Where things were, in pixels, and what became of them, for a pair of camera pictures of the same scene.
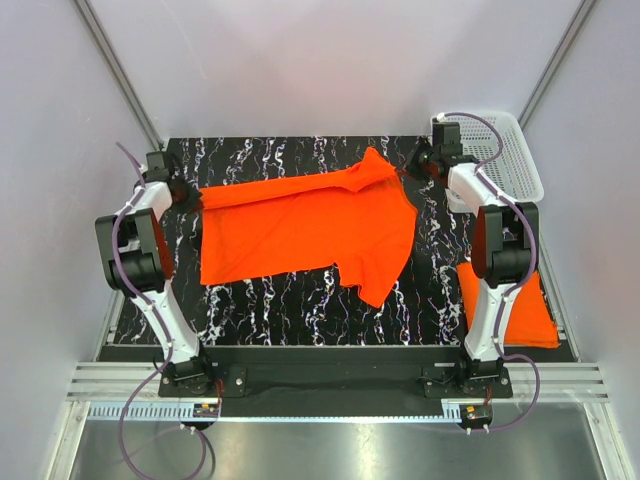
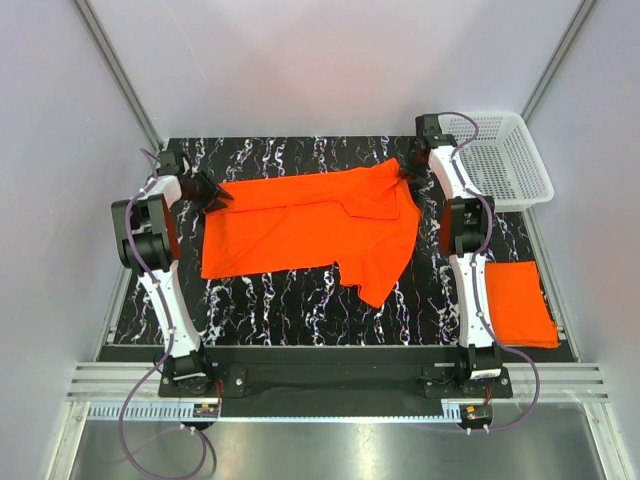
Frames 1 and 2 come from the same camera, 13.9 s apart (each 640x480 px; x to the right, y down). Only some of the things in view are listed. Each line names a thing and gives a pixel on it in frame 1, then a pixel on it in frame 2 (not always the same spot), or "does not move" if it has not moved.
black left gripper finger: [193, 201] -> [220, 193]
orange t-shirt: [360, 220] does not move
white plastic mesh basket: [496, 141] does not move
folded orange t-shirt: [531, 321] does not move
